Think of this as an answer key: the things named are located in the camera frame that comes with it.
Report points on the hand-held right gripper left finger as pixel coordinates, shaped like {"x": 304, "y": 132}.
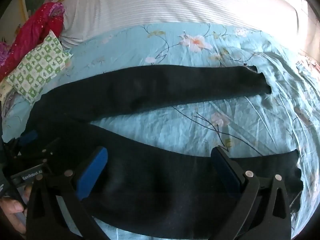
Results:
{"x": 92, "y": 172}

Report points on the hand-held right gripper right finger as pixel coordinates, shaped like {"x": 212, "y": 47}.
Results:
{"x": 225, "y": 172}

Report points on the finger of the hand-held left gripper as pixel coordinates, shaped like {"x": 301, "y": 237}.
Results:
{"x": 28, "y": 137}
{"x": 51, "y": 147}

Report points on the black pants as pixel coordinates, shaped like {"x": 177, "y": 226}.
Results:
{"x": 150, "y": 90}

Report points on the person's left hand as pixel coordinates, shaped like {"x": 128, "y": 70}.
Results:
{"x": 13, "y": 208}

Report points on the cream patterned cloth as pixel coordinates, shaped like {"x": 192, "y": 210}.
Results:
{"x": 5, "y": 91}

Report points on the blue floral bed sheet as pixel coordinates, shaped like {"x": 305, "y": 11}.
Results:
{"x": 187, "y": 130}

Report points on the green checked pillow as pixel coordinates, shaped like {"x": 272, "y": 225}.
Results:
{"x": 37, "y": 67}

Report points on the red floral quilt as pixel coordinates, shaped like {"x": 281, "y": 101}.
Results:
{"x": 32, "y": 32}

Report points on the white striped blanket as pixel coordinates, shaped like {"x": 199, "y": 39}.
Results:
{"x": 162, "y": 5}

